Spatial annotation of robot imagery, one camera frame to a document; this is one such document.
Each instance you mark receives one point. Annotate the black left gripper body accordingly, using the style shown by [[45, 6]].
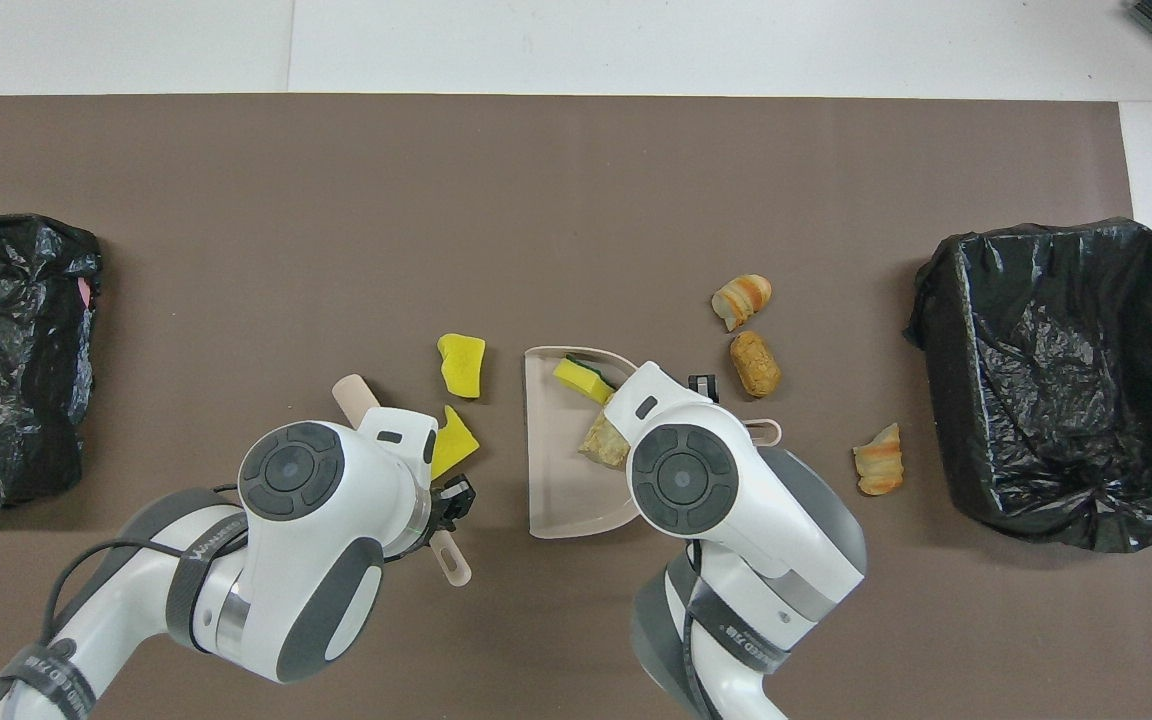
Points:
[[453, 500]]

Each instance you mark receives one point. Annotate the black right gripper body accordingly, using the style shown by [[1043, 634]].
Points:
[[704, 386]]

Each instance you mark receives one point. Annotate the brown bread roll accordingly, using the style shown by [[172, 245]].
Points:
[[755, 363]]

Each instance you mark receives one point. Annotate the orange striped bread piece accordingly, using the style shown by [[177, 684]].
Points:
[[879, 460], [741, 300]]

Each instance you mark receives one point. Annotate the beige plastic dustpan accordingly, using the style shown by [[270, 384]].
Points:
[[561, 470]]

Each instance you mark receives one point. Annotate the pale beige foam chunk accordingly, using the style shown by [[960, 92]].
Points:
[[604, 445]]

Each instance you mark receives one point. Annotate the yellow green sponge piece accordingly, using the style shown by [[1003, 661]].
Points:
[[581, 380]]

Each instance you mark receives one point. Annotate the beige brush black bristles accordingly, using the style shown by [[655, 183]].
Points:
[[354, 392]]

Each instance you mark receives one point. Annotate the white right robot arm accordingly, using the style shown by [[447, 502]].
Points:
[[726, 500]]

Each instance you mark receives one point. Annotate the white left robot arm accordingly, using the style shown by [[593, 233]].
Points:
[[306, 560]]

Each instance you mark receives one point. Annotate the black bagged bin pink spot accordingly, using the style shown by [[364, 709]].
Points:
[[16, 350]]

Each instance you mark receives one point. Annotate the brown table mat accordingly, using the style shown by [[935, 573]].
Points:
[[536, 200]]

